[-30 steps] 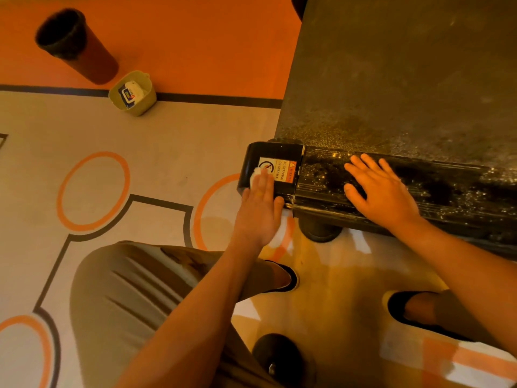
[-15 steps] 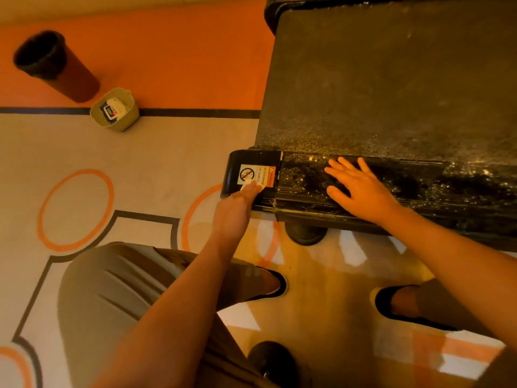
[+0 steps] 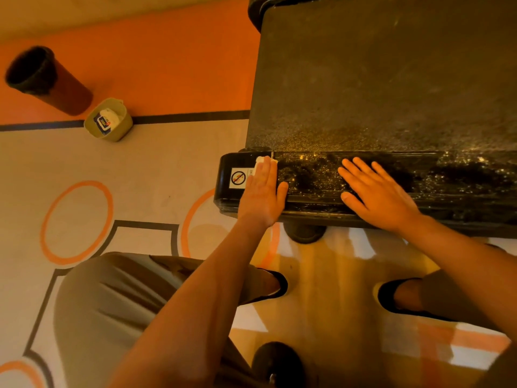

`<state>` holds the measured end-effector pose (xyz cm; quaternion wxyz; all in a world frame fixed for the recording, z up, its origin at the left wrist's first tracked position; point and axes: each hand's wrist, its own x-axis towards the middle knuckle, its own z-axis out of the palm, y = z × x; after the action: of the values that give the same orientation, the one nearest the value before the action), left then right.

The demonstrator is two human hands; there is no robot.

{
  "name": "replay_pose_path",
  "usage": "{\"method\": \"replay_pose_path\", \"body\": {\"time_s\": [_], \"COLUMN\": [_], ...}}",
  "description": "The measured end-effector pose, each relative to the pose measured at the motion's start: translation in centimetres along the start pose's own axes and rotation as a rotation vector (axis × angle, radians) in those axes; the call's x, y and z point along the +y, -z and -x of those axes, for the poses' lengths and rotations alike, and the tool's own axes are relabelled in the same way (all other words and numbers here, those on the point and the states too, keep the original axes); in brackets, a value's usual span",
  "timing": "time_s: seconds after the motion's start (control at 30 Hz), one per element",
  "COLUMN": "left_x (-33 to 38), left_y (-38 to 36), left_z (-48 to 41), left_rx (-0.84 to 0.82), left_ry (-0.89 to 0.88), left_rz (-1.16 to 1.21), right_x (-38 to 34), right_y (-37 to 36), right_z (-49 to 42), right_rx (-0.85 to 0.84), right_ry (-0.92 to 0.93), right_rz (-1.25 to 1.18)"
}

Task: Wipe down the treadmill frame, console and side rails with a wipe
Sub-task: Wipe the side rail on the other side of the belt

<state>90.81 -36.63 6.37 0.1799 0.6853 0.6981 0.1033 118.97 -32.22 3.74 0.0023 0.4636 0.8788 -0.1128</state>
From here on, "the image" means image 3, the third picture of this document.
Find person's right hand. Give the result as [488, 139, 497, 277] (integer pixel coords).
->
[337, 157, 422, 232]

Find black right shoe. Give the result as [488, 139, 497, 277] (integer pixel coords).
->
[377, 278, 457, 322]

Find person's right forearm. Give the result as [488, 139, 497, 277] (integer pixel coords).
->
[398, 212, 517, 340]

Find person's left hand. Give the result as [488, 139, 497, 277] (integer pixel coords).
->
[237, 157, 289, 229]

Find black treadmill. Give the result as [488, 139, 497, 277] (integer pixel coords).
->
[213, 0, 517, 244]

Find white and blue packet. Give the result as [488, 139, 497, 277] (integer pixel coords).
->
[94, 108, 120, 136]

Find black shoe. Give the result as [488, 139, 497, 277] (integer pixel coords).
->
[377, 278, 457, 322]
[238, 268, 289, 306]

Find dark brown cylindrical bin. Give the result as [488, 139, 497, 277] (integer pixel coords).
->
[5, 45, 94, 117]

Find small green plastic bucket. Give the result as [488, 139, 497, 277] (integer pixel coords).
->
[83, 98, 134, 143]

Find black left shoe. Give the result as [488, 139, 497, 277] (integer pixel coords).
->
[238, 268, 289, 306]

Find person's left forearm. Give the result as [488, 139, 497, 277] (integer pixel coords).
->
[107, 216, 276, 388]

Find black round object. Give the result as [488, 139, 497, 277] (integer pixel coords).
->
[251, 342, 308, 388]

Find beige trousers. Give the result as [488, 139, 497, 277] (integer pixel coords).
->
[54, 244, 517, 388]

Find white warning sticker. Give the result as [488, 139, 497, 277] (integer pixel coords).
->
[229, 167, 255, 190]

